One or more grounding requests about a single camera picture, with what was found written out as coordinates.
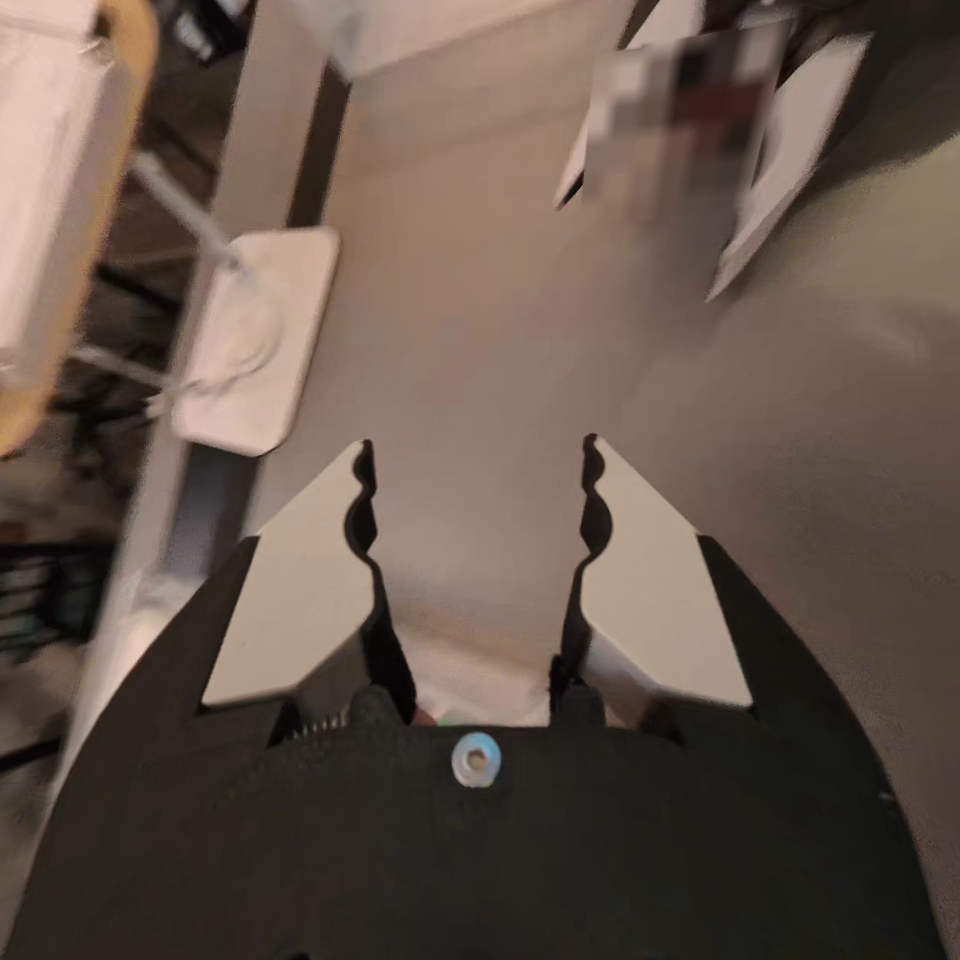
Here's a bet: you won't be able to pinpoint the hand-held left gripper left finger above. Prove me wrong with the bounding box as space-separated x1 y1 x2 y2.
199 439 380 708

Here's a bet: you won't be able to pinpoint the clear plastic bin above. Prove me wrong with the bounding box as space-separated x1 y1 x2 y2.
328 0 639 78

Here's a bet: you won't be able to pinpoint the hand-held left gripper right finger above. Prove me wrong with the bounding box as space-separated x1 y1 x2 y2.
562 432 754 710

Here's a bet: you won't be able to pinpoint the wooden document stand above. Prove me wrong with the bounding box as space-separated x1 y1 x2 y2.
0 0 340 459

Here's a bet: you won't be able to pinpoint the printed paper sheets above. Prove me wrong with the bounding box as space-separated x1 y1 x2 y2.
0 0 115 363

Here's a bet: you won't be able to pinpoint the white cardboard box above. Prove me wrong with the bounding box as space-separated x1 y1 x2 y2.
553 0 877 303

